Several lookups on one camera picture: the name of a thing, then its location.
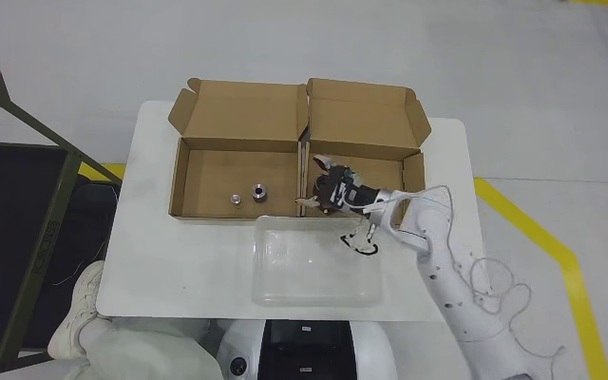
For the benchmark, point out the shallow cardboard box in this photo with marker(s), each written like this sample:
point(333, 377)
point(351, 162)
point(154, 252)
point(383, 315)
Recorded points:
point(237, 142)
point(366, 123)

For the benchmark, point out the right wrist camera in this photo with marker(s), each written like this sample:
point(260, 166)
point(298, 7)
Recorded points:
point(363, 237)

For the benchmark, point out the large metal bush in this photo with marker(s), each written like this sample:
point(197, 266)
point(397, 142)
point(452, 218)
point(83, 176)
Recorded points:
point(259, 192)

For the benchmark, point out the deep clear plastic tray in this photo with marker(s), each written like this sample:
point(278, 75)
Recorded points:
point(309, 266)

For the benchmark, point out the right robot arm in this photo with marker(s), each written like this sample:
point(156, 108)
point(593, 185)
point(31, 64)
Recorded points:
point(453, 294)

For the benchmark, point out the small metal bush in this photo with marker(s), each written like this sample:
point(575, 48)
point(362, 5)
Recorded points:
point(236, 199)

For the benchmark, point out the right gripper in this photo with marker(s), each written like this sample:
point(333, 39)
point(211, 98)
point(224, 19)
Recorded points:
point(349, 192)

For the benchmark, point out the olive metal frame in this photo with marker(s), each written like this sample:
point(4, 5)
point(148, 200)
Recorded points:
point(45, 237)

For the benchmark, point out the robot body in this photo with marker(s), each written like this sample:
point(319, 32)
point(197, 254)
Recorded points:
point(309, 351)

